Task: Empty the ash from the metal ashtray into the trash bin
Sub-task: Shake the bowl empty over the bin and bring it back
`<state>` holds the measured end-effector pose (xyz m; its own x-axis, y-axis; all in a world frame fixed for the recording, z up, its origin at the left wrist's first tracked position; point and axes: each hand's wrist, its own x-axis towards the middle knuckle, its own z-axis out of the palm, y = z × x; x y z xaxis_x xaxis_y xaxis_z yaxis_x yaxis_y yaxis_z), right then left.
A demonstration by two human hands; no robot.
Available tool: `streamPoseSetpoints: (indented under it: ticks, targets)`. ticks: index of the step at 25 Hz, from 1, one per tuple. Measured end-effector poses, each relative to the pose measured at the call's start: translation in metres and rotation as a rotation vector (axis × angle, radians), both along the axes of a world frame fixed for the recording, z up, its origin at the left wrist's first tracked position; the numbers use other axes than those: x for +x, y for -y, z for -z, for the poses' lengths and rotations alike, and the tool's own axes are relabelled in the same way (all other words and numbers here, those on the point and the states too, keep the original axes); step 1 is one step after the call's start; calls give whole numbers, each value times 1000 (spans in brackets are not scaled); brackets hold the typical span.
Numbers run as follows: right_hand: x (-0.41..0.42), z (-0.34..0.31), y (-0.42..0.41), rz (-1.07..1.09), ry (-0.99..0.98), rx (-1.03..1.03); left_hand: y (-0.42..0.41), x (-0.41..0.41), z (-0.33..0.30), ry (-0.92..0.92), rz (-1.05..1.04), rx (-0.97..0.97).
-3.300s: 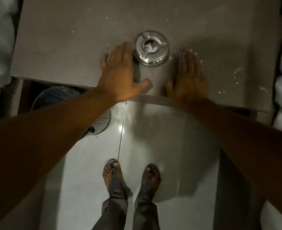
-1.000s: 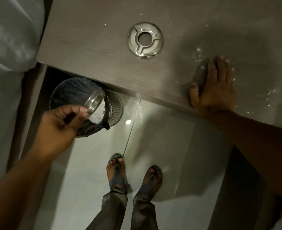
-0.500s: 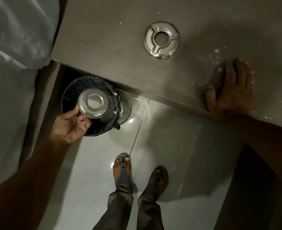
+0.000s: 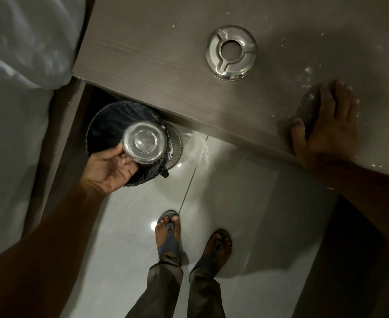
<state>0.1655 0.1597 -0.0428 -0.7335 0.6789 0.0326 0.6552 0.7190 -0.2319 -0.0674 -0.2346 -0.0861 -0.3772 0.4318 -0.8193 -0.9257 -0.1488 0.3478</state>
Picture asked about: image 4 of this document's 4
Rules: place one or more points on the person's right hand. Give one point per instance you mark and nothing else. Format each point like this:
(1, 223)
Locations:
(330, 139)

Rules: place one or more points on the person's left hand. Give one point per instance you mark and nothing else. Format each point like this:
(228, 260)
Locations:
(105, 172)

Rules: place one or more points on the person's right middle finger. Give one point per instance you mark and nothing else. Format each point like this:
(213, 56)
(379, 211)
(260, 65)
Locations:
(342, 97)

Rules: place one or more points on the person's left thumb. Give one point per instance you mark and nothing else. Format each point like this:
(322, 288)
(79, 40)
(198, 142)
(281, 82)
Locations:
(110, 152)

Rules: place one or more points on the person's right thumb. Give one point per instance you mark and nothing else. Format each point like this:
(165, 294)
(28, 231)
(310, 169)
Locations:
(298, 135)

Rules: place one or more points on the steel ashtray bowl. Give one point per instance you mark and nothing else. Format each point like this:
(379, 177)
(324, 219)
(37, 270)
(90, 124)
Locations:
(144, 144)

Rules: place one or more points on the person's left forearm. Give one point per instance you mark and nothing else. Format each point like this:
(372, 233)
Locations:
(42, 248)

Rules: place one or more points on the person's right forearm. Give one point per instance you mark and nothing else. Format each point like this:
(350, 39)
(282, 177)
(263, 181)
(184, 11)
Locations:
(373, 192)

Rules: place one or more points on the black bin liner bag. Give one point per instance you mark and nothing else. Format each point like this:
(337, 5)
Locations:
(108, 125)

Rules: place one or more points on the ribbed metal waste bin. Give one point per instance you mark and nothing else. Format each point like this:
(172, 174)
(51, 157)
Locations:
(174, 145)

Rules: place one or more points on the person's left grey sandal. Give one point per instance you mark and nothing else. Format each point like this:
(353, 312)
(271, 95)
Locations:
(168, 240)

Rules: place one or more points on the person's grey sandal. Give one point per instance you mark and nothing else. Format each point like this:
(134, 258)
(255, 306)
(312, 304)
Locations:
(168, 240)
(216, 251)

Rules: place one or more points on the white bed sheet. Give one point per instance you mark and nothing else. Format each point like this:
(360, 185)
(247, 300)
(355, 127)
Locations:
(15, 102)

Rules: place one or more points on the steel ashtray lid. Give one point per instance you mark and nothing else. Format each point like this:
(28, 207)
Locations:
(230, 52)

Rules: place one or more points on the person's right grey sandal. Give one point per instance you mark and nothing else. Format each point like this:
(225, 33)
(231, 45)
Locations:
(216, 251)

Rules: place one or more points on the grey trousers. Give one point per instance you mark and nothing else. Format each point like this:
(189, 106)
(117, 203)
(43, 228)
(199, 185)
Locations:
(163, 288)

